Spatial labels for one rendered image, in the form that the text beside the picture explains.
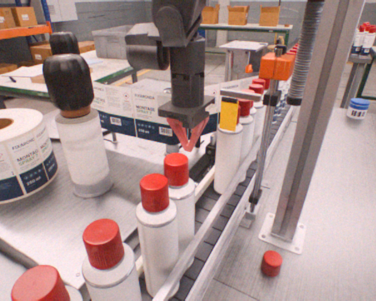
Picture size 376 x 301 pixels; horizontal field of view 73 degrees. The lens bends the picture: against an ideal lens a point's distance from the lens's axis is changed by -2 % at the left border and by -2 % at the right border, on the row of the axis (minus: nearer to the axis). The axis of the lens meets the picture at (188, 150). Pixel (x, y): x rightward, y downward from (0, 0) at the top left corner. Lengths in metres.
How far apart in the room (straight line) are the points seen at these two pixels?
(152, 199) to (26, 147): 0.40
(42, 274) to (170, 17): 0.31
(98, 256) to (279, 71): 0.32
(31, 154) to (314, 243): 0.63
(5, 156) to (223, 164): 0.45
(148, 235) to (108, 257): 0.08
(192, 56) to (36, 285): 0.34
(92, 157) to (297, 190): 0.41
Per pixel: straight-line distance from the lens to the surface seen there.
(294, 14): 7.96
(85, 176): 0.59
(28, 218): 0.63
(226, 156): 0.54
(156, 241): 0.33
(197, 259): 0.48
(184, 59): 0.41
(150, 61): 0.44
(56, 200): 0.65
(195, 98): 0.43
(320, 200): 0.73
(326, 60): 0.43
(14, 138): 0.63
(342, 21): 0.43
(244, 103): 0.54
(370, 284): 0.61
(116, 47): 2.45
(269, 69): 0.40
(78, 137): 0.55
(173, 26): 0.37
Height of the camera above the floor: 1.27
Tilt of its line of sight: 31 degrees down
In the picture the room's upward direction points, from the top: straight up
